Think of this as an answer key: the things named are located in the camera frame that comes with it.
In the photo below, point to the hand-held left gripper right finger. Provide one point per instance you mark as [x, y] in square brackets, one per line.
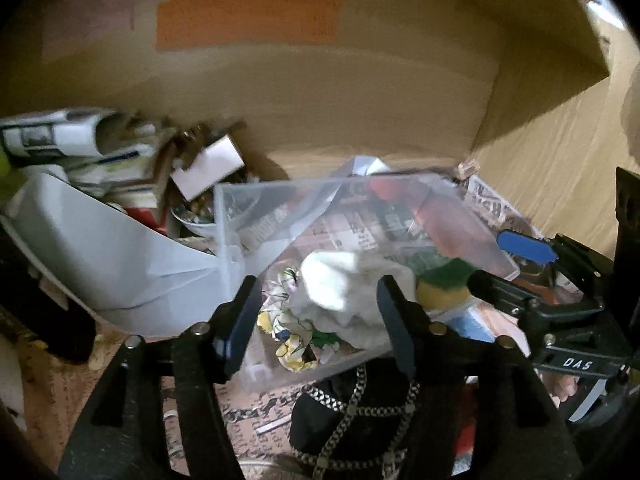
[400, 330]

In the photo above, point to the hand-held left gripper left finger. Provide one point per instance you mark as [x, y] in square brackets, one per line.
[235, 330]

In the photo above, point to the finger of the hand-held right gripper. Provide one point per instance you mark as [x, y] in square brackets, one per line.
[505, 292]
[525, 246]

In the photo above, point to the white cloth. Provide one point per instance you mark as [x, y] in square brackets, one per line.
[335, 280]

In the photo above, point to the clear plastic container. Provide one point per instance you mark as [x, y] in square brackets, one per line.
[260, 200]

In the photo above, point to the newspaper sheet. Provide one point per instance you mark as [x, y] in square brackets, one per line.
[500, 210]

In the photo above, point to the floral cloth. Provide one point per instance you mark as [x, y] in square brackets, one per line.
[292, 345]

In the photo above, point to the green and yellow sponge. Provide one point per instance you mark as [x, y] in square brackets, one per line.
[442, 280]

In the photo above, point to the small brown block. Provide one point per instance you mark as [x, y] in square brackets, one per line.
[468, 168]

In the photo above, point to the small bowl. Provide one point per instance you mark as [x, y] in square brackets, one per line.
[194, 220]

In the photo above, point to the red and white box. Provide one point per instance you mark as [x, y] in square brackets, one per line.
[145, 212]

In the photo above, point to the white plastic sheet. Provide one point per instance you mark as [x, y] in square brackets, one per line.
[100, 255]

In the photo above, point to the small white box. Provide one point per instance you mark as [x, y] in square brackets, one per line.
[210, 165]

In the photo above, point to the large cardboard box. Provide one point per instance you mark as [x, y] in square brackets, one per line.
[350, 85]

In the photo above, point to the rolled printed paper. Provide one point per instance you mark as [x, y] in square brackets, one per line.
[65, 135]

